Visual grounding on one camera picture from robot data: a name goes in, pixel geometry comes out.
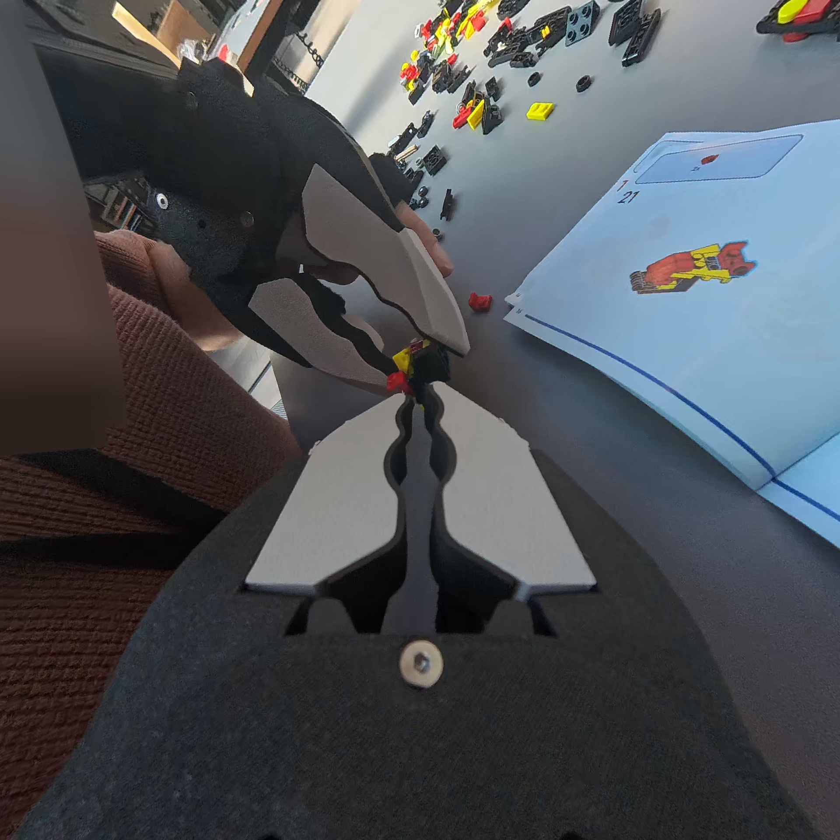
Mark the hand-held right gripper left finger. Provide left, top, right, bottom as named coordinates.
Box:
left=245, top=394, right=416, bottom=598

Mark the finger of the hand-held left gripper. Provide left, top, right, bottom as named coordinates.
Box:
left=248, top=274, right=398, bottom=396
left=274, top=163, right=472, bottom=360

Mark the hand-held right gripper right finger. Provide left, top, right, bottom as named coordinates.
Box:
left=419, top=382, right=599, bottom=602

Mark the small red yellow brick model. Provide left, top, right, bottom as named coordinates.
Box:
left=387, top=336, right=454, bottom=411

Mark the person's left forearm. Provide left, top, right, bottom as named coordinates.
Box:
left=95, top=230, right=304, bottom=519

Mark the grey desk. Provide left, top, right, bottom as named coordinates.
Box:
left=249, top=0, right=840, bottom=840

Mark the person's left hand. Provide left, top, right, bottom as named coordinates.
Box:
left=147, top=206, right=455, bottom=353

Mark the pile of loose toy bricks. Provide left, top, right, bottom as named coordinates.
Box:
left=387, top=0, right=664, bottom=240

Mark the blue instruction booklet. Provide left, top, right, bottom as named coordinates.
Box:
left=503, top=118, right=840, bottom=549

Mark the person's brown sweater torso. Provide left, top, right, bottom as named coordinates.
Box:
left=0, top=459, right=221, bottom=821

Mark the long black red brick model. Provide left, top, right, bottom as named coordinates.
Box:
left=756, top=0, right=840, bottom=42

